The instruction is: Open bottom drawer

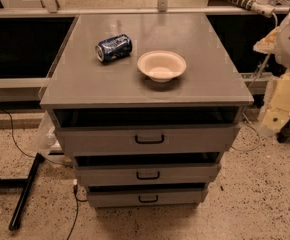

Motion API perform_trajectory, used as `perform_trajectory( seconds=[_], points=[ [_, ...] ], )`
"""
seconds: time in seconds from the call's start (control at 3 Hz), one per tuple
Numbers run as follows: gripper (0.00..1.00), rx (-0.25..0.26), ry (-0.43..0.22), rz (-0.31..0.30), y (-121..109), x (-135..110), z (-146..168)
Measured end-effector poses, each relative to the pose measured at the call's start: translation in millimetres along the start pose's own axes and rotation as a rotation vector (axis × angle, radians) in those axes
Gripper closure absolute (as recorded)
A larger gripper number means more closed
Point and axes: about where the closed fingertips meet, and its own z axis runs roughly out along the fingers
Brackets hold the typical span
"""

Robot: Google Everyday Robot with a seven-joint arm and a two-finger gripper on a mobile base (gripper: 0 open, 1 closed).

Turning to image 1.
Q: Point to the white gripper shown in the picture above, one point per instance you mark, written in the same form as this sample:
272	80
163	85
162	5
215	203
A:
276	106

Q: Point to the grey bottom drawer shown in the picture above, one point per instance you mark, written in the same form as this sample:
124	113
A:
138	198

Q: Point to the grey drawer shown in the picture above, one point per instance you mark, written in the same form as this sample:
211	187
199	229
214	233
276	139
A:
138	198
182	139
146	174

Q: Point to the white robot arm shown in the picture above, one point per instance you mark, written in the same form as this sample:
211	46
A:
277	42

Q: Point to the grey top drawer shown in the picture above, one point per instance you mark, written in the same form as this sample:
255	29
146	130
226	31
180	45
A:
182	139

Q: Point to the grey drawer cabinet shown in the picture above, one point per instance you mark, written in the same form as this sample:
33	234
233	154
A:
86	93

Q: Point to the grey middle drawer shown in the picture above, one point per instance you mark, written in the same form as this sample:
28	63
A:
146	174

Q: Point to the white power strip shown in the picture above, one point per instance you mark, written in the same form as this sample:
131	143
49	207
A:
261	7

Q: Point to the white paper bowl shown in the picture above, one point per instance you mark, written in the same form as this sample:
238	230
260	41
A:
161	66

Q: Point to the blue soda can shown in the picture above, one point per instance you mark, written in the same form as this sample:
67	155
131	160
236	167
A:
118	46

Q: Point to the clear plastic bag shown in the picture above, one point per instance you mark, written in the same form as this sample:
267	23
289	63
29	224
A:
45	140

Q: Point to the black metal floor stand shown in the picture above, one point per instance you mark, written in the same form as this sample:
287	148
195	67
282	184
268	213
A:
25	184

